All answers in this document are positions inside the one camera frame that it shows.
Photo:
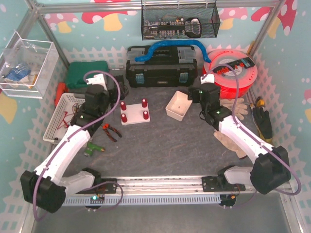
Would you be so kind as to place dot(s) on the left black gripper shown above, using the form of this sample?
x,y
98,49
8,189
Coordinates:
x,y
116,85

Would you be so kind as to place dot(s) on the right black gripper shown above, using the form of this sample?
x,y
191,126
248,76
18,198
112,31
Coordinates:
x,y
192,93

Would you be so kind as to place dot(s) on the white parts tray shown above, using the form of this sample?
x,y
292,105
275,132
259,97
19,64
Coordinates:
x,y
178,106

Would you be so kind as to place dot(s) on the white peg base plate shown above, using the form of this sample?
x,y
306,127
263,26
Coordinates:
x,y
134,113

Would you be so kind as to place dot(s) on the large red spring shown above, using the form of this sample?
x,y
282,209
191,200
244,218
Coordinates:
x,y
123,106
144,103

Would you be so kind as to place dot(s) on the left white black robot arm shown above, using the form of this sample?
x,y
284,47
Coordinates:
x,y
46,187

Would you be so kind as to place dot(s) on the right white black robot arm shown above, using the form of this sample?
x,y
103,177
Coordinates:
x,y
270,165

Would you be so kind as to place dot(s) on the black aluminium extrusion piece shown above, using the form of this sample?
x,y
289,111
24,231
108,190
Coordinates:
x,y
120,80

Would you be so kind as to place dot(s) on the black toolbox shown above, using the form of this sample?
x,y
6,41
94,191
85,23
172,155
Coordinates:
x,y
171,66

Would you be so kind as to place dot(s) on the green plastic case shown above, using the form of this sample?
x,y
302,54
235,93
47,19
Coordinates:
x,y
77,70

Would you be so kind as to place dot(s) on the red filament spool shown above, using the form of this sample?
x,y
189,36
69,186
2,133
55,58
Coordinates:
x,y
231,83

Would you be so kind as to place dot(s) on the white work glove upper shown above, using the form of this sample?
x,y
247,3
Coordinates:
x,y
240,107

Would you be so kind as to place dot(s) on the white work glove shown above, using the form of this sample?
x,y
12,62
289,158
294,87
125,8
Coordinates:
x,y
229,144
240,107

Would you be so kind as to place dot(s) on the white perforated basket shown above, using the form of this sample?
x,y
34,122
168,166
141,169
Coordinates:
x,y
68,104

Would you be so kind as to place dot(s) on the white work glove lower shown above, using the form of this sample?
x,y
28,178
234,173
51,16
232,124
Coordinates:
x,y
229,144

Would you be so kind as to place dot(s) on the black red connector strip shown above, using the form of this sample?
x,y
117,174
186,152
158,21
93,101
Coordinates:
x,y
243,63

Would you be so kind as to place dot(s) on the clear acrylic box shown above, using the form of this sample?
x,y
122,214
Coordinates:
x,y
40,56

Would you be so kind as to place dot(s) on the blue white gloves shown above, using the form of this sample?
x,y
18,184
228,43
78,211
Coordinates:
x,y
19,74

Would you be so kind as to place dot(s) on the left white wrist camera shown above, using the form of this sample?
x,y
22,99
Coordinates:
x,y
98,79

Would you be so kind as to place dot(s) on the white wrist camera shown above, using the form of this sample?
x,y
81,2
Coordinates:
x,y
98,79
207,78

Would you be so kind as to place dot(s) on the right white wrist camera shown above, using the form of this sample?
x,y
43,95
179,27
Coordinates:
x,y
207,78

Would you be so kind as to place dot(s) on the orange tool handle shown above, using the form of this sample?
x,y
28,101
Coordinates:
x,y
61,89

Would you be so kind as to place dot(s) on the green screwdriver handle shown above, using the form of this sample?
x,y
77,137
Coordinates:
x,y
91,148

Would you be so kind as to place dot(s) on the black mesh wire basket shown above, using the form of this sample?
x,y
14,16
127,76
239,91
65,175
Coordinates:
x,y
179,19

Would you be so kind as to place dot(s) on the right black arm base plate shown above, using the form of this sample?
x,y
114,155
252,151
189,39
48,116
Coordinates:
x,y
219,184

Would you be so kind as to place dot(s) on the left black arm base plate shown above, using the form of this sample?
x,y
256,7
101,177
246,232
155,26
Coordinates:
x,y
109,187

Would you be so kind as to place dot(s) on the grey slotted cable duct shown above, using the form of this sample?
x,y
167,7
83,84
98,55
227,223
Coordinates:
x,y
143,200

